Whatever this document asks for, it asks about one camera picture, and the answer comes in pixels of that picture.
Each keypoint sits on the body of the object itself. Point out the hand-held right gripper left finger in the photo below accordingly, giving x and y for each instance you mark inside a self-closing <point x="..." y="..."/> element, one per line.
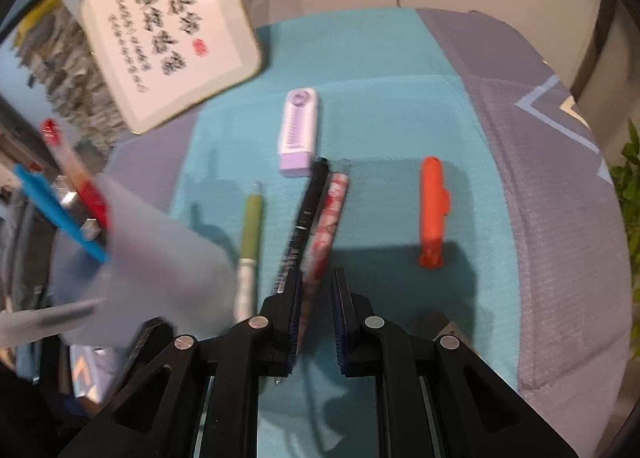
<point x="295" y="320"/>

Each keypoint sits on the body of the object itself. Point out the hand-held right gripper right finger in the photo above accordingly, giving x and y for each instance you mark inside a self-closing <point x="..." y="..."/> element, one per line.
<point x="341" y="328"/>

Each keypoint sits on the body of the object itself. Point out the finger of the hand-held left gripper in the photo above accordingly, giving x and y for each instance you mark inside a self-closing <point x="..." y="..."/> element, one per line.
<point x="147" y="343"/>

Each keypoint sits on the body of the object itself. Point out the translucent plastic cup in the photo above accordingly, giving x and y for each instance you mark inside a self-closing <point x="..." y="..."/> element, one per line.
<point x="165" y="268"/>

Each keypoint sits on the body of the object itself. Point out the green white pen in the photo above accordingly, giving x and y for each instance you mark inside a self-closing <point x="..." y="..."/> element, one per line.
<point x="251" y="228"/>

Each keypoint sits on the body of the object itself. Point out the black pen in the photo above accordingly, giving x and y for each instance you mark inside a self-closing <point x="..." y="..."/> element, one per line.
<point x="306" y="218"/>

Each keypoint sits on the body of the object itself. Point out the pink patterned pen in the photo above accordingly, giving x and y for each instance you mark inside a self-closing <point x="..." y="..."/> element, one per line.
<point x="330" y="218"/>

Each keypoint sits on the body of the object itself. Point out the orange marker pen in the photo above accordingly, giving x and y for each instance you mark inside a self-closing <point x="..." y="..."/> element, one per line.
<point x="432" y="213"/>

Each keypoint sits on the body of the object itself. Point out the blue pen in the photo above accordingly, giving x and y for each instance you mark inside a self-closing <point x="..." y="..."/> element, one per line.
<point x="55" y="213"/>

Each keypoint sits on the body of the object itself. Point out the red gel pen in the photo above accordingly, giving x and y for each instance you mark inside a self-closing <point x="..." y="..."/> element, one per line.
<point x="82" y="178"/>

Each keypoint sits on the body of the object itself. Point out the purple white correction tape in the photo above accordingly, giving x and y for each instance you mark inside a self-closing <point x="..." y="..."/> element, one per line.
<point x="298" y="133"/>

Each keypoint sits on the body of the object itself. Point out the tall stack of papers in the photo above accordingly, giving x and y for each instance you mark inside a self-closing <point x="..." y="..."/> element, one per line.
<point x="75" y="83"/>

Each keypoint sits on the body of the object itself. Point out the white calligraphy sign gold rim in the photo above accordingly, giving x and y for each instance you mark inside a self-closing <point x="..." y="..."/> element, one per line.
<point x="175" y="63"/>

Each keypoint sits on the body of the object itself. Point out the green leafy plant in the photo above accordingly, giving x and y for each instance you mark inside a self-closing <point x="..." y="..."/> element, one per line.
<point x="630" y="178"/>

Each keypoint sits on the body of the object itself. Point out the yellow bag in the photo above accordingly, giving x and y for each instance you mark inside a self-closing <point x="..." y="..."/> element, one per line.
<point x="40" y="18"/>

